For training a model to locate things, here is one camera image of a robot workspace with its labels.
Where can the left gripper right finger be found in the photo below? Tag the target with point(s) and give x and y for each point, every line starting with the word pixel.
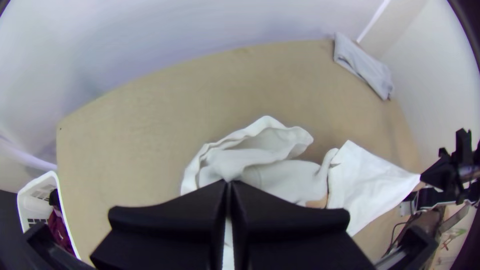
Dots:
pixel 292 240

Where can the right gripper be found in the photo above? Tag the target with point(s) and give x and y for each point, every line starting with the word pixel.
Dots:
pixel 463 161

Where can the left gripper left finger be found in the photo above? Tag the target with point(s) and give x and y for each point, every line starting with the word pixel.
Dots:
pixel 168 232

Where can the white t-shirt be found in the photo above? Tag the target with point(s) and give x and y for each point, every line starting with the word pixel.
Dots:
pixel 270 165

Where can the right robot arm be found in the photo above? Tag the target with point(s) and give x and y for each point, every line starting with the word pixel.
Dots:
pixel 435 200

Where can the grey t-shirt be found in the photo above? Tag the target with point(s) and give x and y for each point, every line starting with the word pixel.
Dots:
pixel 365 65

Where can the heap of clothes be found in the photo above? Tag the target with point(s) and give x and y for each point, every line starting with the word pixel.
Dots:
pixel 60 228

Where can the white laundry basket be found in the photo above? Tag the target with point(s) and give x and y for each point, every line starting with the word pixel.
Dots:
pixel 35 202

